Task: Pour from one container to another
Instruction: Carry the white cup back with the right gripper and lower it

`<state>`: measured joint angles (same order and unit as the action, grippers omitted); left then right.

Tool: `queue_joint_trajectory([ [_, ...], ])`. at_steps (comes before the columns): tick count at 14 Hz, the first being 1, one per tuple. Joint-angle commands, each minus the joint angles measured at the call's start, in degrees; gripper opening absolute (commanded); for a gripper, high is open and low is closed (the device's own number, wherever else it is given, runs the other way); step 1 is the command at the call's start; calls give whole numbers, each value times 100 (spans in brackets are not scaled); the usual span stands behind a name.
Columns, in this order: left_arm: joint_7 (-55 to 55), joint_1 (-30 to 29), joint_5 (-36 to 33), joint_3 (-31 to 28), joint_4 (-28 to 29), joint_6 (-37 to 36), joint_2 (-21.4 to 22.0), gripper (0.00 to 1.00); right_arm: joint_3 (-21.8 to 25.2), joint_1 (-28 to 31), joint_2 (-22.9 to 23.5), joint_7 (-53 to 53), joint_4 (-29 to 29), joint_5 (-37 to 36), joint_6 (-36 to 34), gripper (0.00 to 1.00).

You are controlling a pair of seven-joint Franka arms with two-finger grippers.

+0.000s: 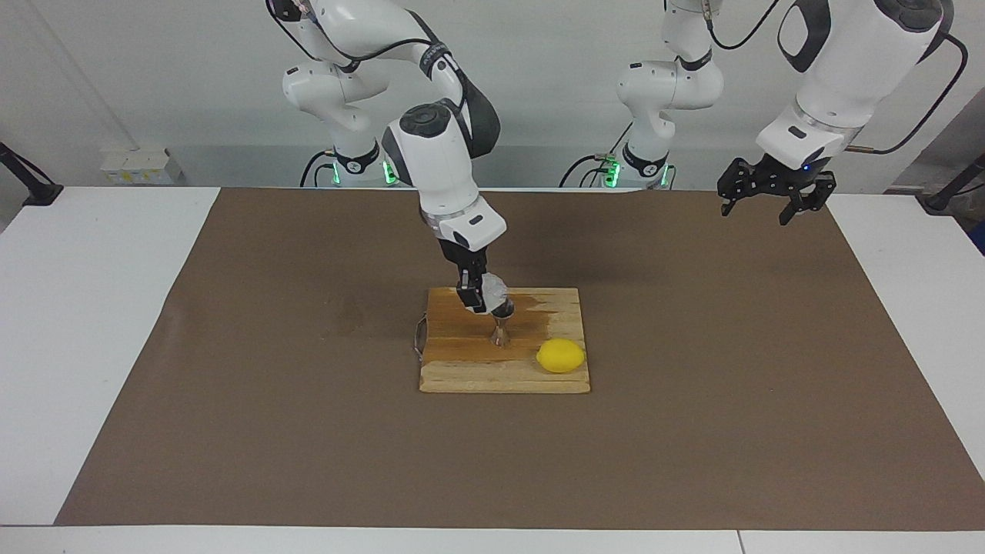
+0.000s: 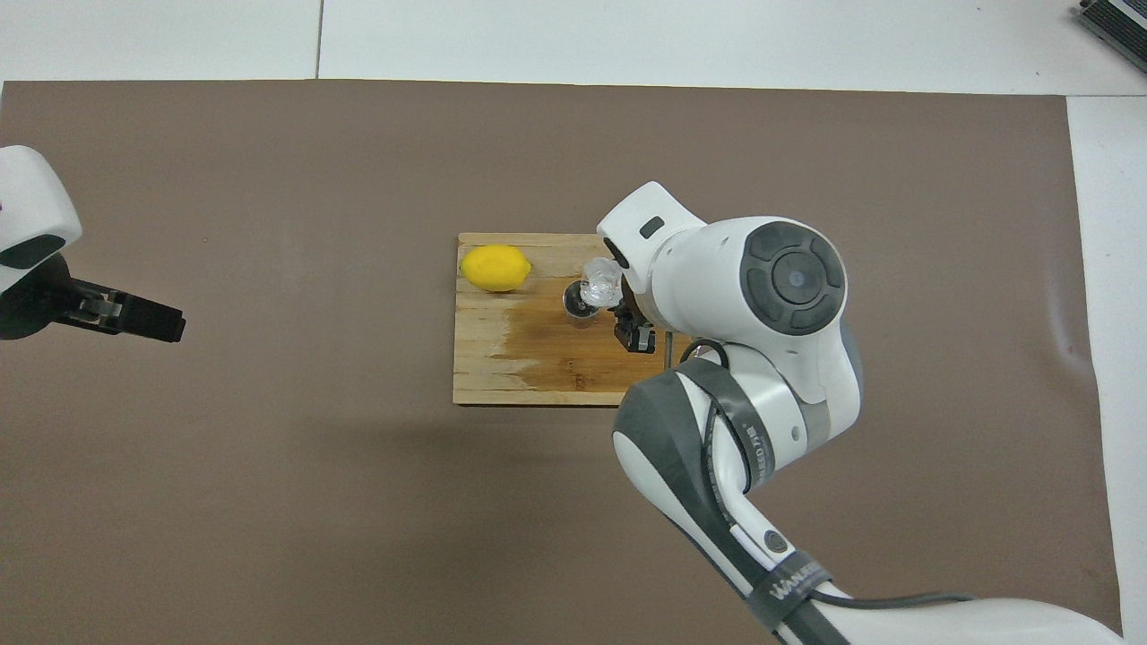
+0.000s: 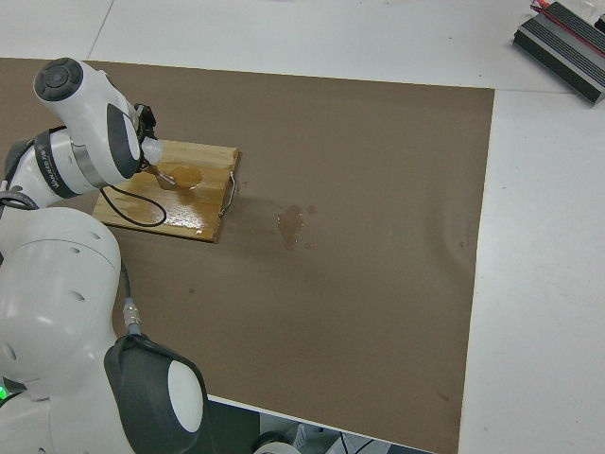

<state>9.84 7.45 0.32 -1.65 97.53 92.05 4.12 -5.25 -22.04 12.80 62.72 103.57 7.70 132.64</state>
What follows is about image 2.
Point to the yellow lemon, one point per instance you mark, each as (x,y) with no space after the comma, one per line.
(495,268)

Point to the brown paper table mat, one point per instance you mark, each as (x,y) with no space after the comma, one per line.
(269,537)

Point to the grey ribbed device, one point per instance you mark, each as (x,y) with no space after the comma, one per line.
(1116,22)

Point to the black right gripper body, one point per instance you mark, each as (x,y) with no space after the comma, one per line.
(634,296)

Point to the clear plastic cup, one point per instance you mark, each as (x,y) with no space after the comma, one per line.
(600,279)

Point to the steel double jigger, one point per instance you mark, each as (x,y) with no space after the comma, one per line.
(578,309)

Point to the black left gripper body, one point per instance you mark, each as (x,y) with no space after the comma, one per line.
(36,309)

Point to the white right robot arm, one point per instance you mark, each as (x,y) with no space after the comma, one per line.
(789,287)

